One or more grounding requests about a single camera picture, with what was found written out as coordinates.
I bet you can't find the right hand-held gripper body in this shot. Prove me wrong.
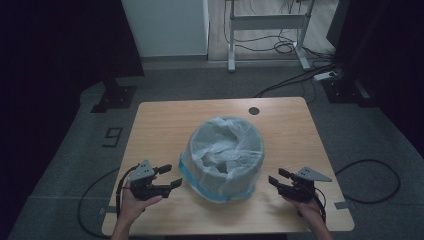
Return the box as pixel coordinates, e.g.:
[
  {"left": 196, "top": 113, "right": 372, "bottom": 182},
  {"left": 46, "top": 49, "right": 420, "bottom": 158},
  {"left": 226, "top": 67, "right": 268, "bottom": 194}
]
[{"left": 278, "top": 166, "right": 333, "bottom": 203}]

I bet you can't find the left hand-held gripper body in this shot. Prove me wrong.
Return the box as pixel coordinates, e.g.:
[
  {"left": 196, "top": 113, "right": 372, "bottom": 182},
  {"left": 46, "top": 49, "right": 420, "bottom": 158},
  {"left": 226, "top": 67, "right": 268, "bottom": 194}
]
[{"left": 128, "top": 159, "right": 168, "bottom": 202}]

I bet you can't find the white bag with blue band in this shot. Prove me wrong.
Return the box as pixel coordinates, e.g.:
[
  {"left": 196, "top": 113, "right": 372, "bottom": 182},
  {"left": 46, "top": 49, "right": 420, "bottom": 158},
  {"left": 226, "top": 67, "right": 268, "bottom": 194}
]
[{"left": 178, "top": 115, "right": 266, "bottom": 204}]

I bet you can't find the person's right hand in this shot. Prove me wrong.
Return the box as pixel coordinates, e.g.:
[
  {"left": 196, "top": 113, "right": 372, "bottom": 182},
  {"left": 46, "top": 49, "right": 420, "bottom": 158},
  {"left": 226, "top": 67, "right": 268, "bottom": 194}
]
[{"left": 283, "top": 194, "right": 324, "bottom": 225}]

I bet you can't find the person's left hand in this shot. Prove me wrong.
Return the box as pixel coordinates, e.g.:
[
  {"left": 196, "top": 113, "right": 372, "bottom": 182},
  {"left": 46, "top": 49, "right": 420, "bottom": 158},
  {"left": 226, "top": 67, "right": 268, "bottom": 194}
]
[{"left": 119, "top": 181, "right": 164, "bottom": 224}]

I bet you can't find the black stand base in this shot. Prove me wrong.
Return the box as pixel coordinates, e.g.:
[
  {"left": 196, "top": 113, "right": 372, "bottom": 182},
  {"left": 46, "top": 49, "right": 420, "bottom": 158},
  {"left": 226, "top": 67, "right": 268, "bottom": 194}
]
[
  {"left": 90, "top": 78, "right": 138, "bottom": 114},
  {"left": 321, "top": 78, "right": 378, "bottom": 108}
]

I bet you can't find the white power strip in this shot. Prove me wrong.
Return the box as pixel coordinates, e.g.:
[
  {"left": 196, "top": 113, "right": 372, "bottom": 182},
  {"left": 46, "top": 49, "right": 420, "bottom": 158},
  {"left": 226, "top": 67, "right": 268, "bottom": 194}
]
[{"left": 313, "top": 70, "right": 338, "bottom": 82}]

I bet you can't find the white cabinet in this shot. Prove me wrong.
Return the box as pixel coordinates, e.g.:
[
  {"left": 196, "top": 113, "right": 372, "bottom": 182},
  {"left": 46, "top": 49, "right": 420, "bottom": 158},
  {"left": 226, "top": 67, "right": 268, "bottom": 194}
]
[{"left": 120, "top": 0, "right": 210, "bottom": 58}]

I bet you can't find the dark curtain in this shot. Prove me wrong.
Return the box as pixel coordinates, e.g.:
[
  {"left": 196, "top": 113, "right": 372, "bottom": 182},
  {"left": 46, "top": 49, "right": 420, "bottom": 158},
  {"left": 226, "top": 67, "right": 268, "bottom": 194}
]
[
  {"left": 326, "top": 0, "right": 424, "bottom": 161},
  {"left": 0, "top": 0, "right": 145, "bottom": 240}
]

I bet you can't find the right hand-held gripper cable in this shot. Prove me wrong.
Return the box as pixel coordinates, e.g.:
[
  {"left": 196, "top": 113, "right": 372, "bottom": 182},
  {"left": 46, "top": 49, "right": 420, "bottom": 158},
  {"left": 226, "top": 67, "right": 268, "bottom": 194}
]
[{"left": 313, "top": 188, "right": 328, "bottom": 223}]

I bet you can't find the black floor cable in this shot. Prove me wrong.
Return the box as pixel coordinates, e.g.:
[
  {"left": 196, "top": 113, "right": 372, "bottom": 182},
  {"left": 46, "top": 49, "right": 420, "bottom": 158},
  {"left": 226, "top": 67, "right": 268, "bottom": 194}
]
[
  {"left": 77, "top": 167, "right": 120, "bottom": 239},
  {"left": 334, "top": 159, "right": 401, "bottom": 205}
]

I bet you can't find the tangle of black cables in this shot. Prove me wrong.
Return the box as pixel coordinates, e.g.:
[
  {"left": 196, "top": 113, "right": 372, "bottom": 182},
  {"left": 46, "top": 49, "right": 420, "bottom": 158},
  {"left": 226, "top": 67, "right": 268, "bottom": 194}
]
[{"left": 223, "top": 0, "right": 338, "bottom": 99}]

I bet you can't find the white metal desk frame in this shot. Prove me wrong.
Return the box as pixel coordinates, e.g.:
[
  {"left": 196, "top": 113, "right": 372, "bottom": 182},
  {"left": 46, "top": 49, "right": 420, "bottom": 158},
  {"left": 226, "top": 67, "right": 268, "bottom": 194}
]
[{"left": 224, "top": 0, "right": 316, "bottom": 73}]

